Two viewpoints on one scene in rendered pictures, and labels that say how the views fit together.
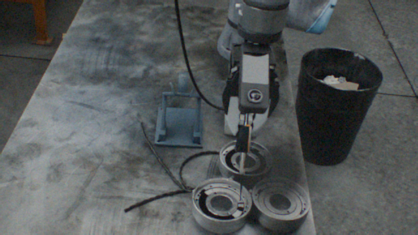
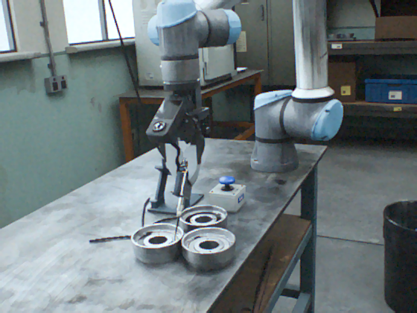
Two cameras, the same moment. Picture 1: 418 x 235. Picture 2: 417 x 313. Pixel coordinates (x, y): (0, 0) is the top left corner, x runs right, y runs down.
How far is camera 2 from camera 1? 58 cm
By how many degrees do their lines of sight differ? 32
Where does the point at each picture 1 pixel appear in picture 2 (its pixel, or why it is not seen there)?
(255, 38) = (169, 86)
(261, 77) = (170, 115)
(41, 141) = (73, 203)
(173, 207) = (126, 244)
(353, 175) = not seen: outside the picture
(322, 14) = (318, 118)
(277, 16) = (180, 65)
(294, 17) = (298, 124)
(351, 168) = not seen: outside the picture
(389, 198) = not seen: outside the picture
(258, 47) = (176, 97)
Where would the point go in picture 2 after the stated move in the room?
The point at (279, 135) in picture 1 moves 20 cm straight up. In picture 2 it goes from (258, 213) to (256, 131)
